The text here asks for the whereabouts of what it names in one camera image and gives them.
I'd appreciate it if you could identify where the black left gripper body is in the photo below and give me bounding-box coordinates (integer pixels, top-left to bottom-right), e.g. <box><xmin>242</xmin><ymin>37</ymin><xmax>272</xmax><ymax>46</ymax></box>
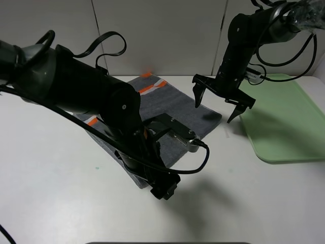
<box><xmin>111</xmin><ymin>123</ymin><xmax>180</xmax><ymax>200</ymax></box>

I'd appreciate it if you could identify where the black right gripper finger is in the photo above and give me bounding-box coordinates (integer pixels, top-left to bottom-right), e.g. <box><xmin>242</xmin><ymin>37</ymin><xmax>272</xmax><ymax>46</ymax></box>
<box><xmin>192</xmin><ymin>83</ymin><xmax>205</xmax><ymax>108</ymax></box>
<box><xmin>227</xmin><ymin>103</ymin><xmax>247</xmax><ymax>124</ymax></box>

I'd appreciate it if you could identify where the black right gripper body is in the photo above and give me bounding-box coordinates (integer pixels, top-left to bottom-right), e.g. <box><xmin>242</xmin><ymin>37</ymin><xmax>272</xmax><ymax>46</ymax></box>
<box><xmin>192</xmin><ymin>50</ymin><xmax>255</xmax><ymax>108</ymax></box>

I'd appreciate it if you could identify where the grey towel with orange stripes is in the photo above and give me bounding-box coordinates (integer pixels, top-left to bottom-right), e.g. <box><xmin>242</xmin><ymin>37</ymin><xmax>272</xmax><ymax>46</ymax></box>
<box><xmin>74</xmin><ymin>75</ymin><xmax>222</xmax><ymax>189</ymax></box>

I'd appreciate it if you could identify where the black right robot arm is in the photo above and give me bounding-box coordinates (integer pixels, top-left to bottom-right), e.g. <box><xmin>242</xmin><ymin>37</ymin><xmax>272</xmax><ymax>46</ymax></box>
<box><xmin>192</xmin><ymin>1</ymin><xmax>324</xmax><ymax>121</ymax></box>

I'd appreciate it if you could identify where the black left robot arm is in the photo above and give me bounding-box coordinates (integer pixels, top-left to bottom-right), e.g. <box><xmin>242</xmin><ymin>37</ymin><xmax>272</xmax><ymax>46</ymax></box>
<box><xmin>1</xmin><ymin>30</ymin><xmax>180</xmax><ymax>199</ymax></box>

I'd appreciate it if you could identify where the green plastic tray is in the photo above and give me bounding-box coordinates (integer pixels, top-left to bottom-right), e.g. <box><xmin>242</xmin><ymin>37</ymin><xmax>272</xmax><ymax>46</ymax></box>
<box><xmin>240</xmin><ymin>74</ymin><xmax>324</xmax><ymax>163</ymax></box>

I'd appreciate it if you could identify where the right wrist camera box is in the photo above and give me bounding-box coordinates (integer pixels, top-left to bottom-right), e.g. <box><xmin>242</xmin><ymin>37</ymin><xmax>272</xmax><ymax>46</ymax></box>
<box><xmin>244</xmin><ymin>67</ymin><xmax>263</xmax><ymax>85</ymax></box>

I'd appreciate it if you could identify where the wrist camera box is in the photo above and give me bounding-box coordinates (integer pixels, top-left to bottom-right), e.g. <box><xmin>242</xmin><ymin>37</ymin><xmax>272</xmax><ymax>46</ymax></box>
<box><xmin>145</xmin><ymin>113</ymin><xmax>200</xmax><ymax>153</ymax></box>
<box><xmin>244</xmin><ymin>67</ymin><xmax>263</xmax><ymax>85</ymax></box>

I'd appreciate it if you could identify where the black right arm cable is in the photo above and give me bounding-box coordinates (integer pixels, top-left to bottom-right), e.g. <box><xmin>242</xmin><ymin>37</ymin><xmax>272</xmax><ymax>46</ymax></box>
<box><xmin>250</xmin><ymin>0</ymin><xmax>318</xmax><ymax>82</ymax></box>

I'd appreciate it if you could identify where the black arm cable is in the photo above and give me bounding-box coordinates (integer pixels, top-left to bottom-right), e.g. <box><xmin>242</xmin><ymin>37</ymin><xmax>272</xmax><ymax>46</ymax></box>
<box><xmin>250</xmin><ymin>0</ymin><xmax>318</xmax><ymax>82</ymax></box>
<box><xmin>0</xmin><ymin>30</ymin><xmax>210</xmax><ymax>244</ymax></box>

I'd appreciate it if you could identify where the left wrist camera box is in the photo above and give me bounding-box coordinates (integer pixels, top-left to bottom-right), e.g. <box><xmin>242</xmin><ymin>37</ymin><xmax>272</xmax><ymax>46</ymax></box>
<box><xmin>145</xmin><ymin>113</ymin><xmax>200</xmax><ymax>153</ymax></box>

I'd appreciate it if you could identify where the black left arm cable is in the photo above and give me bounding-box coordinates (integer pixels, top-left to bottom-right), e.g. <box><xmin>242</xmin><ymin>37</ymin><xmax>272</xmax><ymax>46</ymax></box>
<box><xmin>0</xmin><ymin>30</ymin><xmax>210</xmax><ymax>244</ymax></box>

